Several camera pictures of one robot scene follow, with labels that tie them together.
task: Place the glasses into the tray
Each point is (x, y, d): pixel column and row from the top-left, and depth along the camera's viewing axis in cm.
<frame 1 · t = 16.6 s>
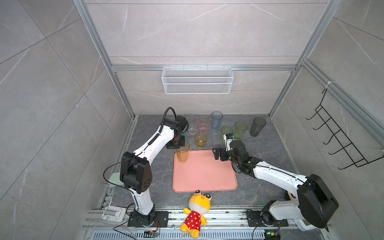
left hand: (177, 143, 86), fingers closed
right hand: (218, 147, 87), fingers open
pink plastic tray: (201, 171, 95), on the table
tall amber glass: (182, 152, 83), point 16 cm above the table
clear glass: (192, 131, 107), point 5 cm above the table
pink glass: (203, 125, 113), point 3 cm above the table
blue tall glass: (216, 118, 105), point 12 cm above the table
small green glass: (226, 130, 105), point 7 cm above the table
tall green glass: (240, 129, 98), point 12 cm above the table
dark grey glass: (258, 124, 101), point 12 cm above the table
short amber glass: (200, 139, 104), point 3 cm above the table

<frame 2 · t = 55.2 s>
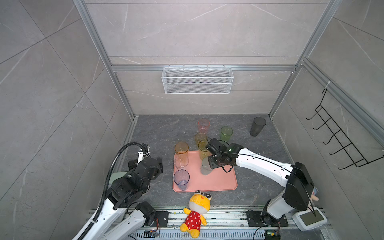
left hand: (149, 156, 69), fingers open
right hand: (212, 161, 83), fingers closed
teal frosted cup: (206, 168, 77), point 15 cm above the table
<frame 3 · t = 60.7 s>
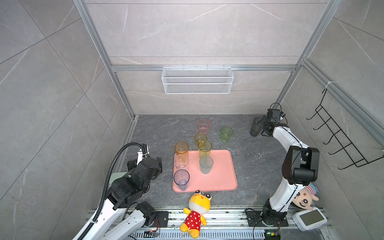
left hand: (148, 156, 69), fingers open
right hand: (264, 122, 97), fingers open
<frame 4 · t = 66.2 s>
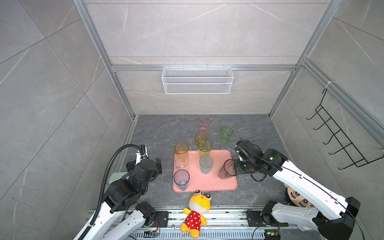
left hand: (148, 157, 68), fingers open
right hand: (236, 165, 74), fingers closed
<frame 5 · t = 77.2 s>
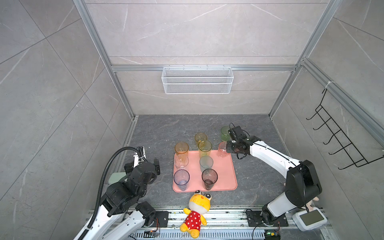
left hand: (146, 157, 68), fingers open
right hand: (229, 146, 90), fingers closed
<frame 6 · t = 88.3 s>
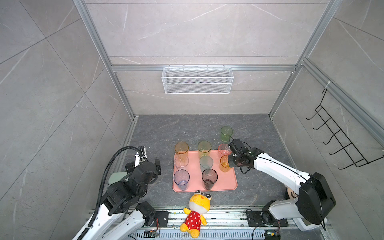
left hand: (147, 157, 68), fingers open
right hand: (232, 159, 87), fingers closed
short amber glass: (224, 163, 85), point 10 cm above the table
